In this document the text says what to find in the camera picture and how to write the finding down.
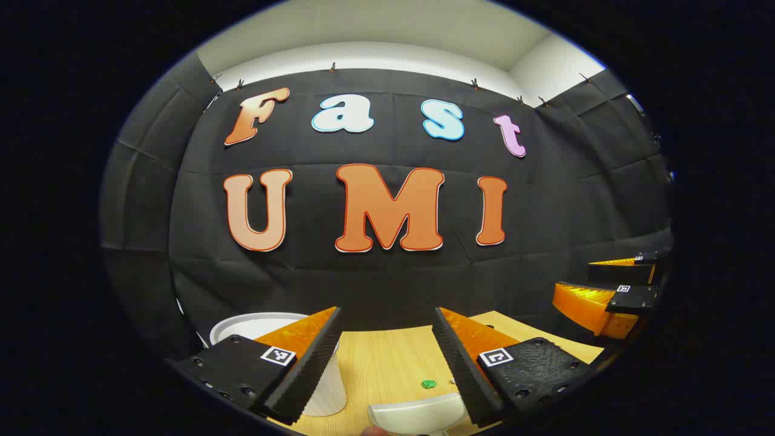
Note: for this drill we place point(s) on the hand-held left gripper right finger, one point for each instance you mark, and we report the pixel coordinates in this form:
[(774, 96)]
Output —
[(460, 369)]

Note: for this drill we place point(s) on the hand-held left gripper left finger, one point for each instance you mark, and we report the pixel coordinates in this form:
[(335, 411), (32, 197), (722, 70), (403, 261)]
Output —
[(315, 369)]

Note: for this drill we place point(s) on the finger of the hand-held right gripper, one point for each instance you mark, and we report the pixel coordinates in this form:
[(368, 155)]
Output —
[(633, 298), (617, 274)]

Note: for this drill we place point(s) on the white ribbed garbage bin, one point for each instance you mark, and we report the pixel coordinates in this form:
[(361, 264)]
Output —
[(330, 387)]

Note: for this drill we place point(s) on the translucent white dustpan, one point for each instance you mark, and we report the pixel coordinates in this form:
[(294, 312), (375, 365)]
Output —
[(418, 415)]

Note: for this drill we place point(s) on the wooden desktop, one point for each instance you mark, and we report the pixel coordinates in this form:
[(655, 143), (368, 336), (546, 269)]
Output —
[(387, 363)]

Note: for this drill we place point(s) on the row of black cloth clips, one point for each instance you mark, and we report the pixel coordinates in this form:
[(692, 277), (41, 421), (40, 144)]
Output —
[(332, 66)]

